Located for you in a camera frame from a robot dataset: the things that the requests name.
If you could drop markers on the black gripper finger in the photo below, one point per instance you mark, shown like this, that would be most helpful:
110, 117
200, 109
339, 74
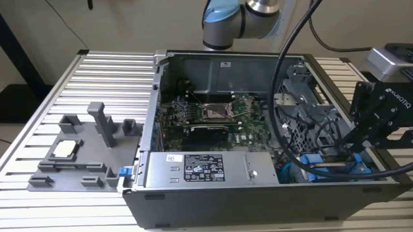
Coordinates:
360, 101
386, 143

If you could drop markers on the hard disk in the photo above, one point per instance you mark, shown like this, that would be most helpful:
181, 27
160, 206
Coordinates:
311, 159

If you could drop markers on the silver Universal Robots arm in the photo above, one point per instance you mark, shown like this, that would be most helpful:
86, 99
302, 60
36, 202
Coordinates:
248, 24

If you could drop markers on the grey metal disk bay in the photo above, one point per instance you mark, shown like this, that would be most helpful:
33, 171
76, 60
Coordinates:
296, 101

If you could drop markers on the blue disk carrier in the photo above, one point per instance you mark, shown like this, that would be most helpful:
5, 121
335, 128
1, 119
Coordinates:
314, 178

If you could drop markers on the green motherboard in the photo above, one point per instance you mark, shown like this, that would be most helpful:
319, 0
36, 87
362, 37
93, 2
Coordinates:
253, 128

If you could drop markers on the locking lever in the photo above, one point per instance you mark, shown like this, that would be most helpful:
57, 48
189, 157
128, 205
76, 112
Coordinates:
243, 99

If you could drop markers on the CPU socket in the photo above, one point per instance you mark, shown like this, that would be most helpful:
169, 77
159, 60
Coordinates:
212, 113

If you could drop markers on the black graphics card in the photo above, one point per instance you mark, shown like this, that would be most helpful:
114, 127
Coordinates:
207, 135

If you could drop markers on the black open PC case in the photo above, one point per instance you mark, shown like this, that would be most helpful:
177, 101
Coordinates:
225, 207

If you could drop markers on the silver power supply unit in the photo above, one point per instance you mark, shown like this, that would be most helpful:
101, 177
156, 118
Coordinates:
160, 174

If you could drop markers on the blue case latch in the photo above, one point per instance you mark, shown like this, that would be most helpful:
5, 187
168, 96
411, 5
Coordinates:
124, 171

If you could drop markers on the grey parts rack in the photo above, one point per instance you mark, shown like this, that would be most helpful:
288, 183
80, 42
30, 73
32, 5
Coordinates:
93, 149

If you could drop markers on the black table corner cap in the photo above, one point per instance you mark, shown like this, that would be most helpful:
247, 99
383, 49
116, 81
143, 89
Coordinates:
82, 51

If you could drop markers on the small black hanging object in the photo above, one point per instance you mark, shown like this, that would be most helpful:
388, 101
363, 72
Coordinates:
89, 4

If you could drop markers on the silver CPU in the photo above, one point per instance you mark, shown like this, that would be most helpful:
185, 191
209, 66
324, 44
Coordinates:
65, 148

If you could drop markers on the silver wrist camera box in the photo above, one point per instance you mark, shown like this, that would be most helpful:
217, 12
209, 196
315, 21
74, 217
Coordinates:
383, 61

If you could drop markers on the black desk frame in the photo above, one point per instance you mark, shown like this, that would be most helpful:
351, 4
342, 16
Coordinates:
18, 104

